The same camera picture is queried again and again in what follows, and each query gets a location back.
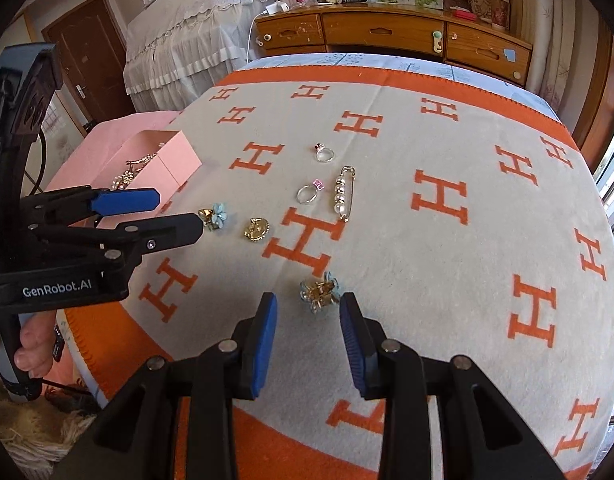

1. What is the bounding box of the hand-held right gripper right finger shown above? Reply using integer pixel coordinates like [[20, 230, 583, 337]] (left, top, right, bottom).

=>
[[339, 291, 570, 480]]

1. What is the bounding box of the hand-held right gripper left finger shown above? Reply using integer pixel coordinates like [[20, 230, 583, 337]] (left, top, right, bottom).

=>
[[52, 291, 279, 480]]

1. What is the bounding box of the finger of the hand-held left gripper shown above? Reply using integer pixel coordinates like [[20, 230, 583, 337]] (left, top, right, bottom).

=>
[[19, 186, 162, 228], [29, 213, 204, 273]]

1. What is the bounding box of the white pearl necklace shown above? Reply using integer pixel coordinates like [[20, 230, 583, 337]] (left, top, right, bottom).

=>
[[109, 169, 138, 192]]

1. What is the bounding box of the blue flower hair clip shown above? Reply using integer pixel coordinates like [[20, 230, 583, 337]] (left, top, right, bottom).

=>
[[299, 270, 345, 315], [197, 202, 230, 231]]

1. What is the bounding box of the pink cardboard box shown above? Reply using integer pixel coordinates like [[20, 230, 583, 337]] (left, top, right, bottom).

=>
[[94, 130, 204, 196]]

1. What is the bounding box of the round gold brooch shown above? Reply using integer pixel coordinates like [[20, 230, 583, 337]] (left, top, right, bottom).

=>
[[243, 216, 270, 242]]

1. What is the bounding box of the person's left hand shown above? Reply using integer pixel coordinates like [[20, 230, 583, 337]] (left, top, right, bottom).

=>
[[13, 311, 65, 377]]

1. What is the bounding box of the orange and grey printed blanket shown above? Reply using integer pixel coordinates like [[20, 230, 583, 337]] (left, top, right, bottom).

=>
[[62, 65, 614, 480]]

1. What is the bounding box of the beige tasselled cloth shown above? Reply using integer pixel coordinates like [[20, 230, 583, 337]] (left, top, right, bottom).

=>
[[0, 360, 102, 461]]

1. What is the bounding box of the brown wooden door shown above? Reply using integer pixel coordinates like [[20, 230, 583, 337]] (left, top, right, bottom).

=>
[[41, 0, 135, 123]]

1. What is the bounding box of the gold pearl safety pin brooch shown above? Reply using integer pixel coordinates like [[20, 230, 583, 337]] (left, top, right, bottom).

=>
[[331, 165, 360, 222]]

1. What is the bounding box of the white lace furniture cover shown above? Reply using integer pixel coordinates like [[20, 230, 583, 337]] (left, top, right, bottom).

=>
[[123, 0, 282, 113]]

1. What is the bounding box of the wooden desk with drawers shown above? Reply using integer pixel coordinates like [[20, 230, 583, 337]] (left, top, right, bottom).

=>
[[252, 2, 534, 88]]

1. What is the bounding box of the red and white cup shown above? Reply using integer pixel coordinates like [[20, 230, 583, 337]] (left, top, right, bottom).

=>
[[489, 0, 510, 31]]

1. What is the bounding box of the beige curtain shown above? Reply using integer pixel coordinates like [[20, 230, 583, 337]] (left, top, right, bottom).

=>
[[529, 0, 602, 111]]

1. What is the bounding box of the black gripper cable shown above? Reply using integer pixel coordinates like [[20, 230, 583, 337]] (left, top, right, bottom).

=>
[[39, 379, 100, 396]]

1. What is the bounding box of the silver ring with pink stone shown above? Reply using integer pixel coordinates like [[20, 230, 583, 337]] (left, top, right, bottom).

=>
[[296, 179, 328, 205]]

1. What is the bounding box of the white charger cable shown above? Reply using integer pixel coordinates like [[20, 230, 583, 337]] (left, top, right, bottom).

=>
[[244, 10, 268, 68]]

